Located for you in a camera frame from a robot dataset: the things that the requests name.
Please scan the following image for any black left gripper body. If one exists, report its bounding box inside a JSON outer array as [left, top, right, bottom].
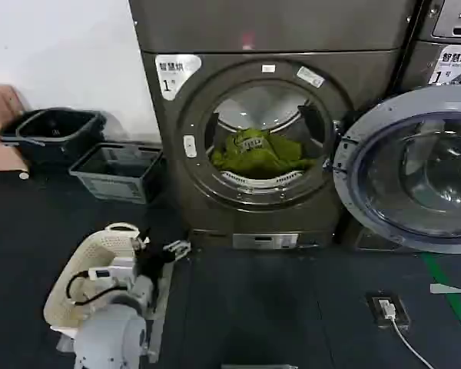
[[137, 241, 174, 278]]

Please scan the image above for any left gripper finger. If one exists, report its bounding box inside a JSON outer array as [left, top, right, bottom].
[[164, 239, 191, 252], [166, 248, 194, 264]]

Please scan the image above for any white perforated laundry basket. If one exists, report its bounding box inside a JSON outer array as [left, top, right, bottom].
[[42, 221, 155, 332]]

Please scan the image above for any grey plastic basket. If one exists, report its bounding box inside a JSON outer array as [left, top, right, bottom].
[[68, 142, 165, 205]]

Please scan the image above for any green garment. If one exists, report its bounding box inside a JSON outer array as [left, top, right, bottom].
[[210, 128, 317, 180]]

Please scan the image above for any black plastic basket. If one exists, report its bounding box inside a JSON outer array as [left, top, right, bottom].
[[0, 107, 108, 165]]

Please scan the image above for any round glass dryer door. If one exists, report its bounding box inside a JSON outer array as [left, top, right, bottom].
[[331, 85, 461, 255]]

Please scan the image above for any black floor socket box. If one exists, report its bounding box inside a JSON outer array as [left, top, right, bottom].
[[365, 292, 412, 330]]

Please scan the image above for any grey dryer with open drum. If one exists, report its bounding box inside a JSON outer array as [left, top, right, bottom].
[[128, 0, 413, 251]]

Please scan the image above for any white floor tape piece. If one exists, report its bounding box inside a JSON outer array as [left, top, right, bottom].
[[429, 283, 461, 295]]

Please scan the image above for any green floor tape line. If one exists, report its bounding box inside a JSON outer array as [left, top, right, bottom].
[[422, 251, 461, 328]]

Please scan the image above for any grey dryer with white label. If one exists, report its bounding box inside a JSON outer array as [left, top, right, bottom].
[[398, 0, 461, 93]]

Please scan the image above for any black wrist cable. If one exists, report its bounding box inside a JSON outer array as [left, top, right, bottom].
[[64, 268, 113, 309]]

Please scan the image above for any white plug with cable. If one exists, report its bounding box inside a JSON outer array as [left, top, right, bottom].
[[377, 299, 434, 369]]

